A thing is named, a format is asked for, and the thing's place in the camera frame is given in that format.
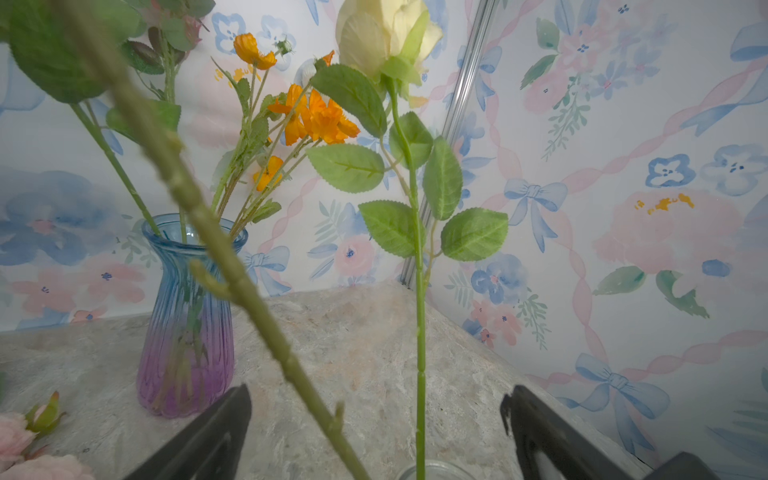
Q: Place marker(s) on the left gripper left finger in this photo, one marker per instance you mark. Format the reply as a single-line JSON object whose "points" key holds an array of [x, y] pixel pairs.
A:
{"points": [[209, 447]]}

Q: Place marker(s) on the orange poppy flower stem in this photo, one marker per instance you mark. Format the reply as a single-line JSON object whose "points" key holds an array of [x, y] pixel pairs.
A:
{"points": [[254, 147]]}

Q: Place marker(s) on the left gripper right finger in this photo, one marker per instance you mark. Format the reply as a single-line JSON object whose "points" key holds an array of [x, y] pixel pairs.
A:
{"points": [[551, 444]]}

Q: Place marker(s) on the blue purple glass vase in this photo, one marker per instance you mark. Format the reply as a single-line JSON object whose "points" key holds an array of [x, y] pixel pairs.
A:
{"points": [[188, 357]]}

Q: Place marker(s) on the pink rose flower stem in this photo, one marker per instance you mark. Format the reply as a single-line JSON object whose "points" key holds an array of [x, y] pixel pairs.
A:
{"points": [[168, 32]]}

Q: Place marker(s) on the white flower stem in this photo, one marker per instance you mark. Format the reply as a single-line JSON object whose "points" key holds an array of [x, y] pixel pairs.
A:
{"points": [[284, 50]]}

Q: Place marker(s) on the clear frosted glass vase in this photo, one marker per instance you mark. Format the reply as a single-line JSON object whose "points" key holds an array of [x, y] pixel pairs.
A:
{"points": [[435, 470]]}

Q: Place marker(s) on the cream rose flower stem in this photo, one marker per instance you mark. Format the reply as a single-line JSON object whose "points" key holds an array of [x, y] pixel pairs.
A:
{"points": [[382, 46]]}

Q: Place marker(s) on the pink orange bud stem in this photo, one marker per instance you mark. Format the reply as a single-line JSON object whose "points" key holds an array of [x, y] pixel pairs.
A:
{"points": [[309, 120]]}

